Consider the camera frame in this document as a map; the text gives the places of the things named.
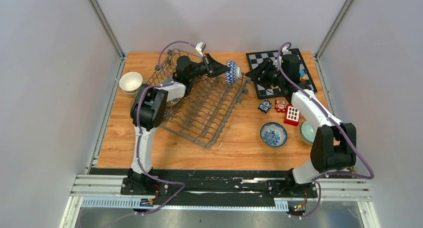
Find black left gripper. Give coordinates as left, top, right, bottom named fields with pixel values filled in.
left=187, top=54, right=230, bottom=81

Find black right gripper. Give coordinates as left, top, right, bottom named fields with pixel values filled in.
left=245, top=58, right=286, bottom=89

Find blue white zigzag bowl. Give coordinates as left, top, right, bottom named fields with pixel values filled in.
left=225, top=60, right=242, bottom=85

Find white bowl blue roses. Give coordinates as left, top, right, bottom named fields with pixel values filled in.
left=259, top=122, right=288, bottom=147

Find mint green leaf bowl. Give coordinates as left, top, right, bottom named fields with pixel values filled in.
left=300, top=121, right=316, bottom=145

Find beige bowl with flower sprig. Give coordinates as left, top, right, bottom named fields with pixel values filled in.
left=119, top=72, right=143, bottom=90

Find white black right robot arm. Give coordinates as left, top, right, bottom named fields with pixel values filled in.
left=246, top=54, right=357, bottom=197

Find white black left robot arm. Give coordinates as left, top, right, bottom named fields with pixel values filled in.
left=130, top=53, right=230, bottom=195

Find black white chessboard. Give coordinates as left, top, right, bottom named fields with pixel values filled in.
left=245, top=48, right=318, bottom=99

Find black blue owl block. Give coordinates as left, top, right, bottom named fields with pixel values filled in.
left=257, top=99, right=272, bottom=114

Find red owl toy block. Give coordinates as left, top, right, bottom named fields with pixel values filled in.
left=274, top=99, right=286, bottom=113

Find toy brick car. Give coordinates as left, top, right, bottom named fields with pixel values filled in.
left=299, top=69, right=308, bottom=82

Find red toy house block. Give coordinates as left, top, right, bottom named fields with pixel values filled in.
left=284, top=104, right=300, bottom=126

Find teal bowl with orange flower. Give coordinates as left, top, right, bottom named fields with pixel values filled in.
left=166, top=98, right=180, bottom=107

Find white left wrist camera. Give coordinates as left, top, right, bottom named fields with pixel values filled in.
left=195, top=42, right=206, bottom=57

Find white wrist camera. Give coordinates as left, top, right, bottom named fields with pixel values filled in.
left=280, top=46, right=290, bottom=56
left=195, top=42, right=206, bottom=57

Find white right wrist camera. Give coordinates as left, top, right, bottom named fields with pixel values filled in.
left=280, top=46, right=290, bottom=56

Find grey wire dish rack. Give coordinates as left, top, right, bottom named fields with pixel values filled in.
left=146, top=49, right=249, bottom=148

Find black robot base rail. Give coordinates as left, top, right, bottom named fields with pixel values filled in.
left=120, top=169, right=318, bottom=207

